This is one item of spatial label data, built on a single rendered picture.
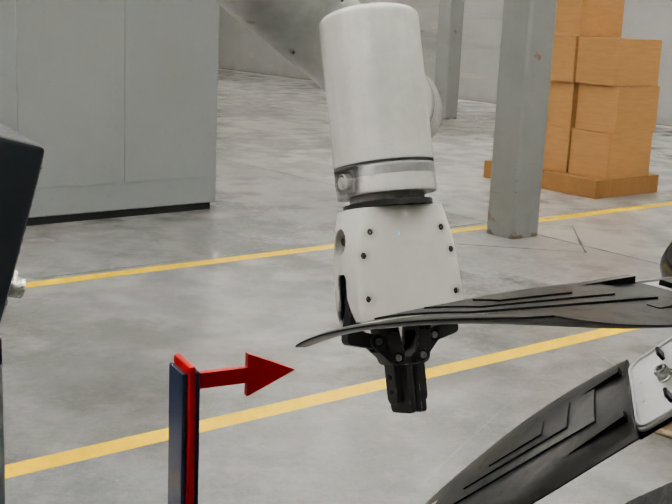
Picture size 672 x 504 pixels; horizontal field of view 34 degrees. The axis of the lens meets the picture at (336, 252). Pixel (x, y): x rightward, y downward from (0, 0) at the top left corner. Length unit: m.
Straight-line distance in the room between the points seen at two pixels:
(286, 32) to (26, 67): 5.82
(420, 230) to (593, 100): 8.11
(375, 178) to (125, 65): 6.21
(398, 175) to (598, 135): 8.06
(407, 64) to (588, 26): 8.24
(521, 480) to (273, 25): 0.44
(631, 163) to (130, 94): 4.12
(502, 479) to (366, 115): 0.31
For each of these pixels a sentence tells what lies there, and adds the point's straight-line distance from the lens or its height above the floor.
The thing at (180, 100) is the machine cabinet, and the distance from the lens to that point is 7.28.
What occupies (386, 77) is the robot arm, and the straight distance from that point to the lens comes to 0.90.
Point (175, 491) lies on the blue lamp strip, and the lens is 0.60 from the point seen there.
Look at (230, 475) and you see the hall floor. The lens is 3.37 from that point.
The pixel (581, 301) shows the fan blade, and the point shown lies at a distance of 0.66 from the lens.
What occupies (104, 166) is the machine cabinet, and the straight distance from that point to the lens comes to 7.06.
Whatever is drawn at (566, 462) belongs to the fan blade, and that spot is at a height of 1.05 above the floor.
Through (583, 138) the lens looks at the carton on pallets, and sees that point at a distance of 9.02.
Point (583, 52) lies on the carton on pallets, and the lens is 9.03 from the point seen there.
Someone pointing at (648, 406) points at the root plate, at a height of 1.10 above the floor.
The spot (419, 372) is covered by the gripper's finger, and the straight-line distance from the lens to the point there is 0.91.
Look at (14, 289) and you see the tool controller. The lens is 1.18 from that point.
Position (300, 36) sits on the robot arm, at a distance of 1.01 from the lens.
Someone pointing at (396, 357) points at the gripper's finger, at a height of 1.10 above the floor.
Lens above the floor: 1.37
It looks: 13 degrees down
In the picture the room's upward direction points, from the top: 3 degrees clockwise
